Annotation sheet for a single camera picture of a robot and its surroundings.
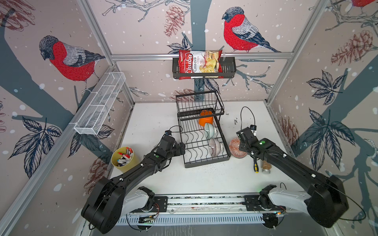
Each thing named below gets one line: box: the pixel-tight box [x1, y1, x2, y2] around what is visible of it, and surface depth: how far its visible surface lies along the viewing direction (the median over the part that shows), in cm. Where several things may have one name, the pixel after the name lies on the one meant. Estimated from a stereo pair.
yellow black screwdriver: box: [253, 159, 259, 174], surface depth 87 cm
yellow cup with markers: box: [111, 146, 140, 174], surface depth 80 cm
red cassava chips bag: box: [178, 49, 224, 81], surface depth 90 cm
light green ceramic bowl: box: [204, 122, 217, 140], surface depth 95 cm
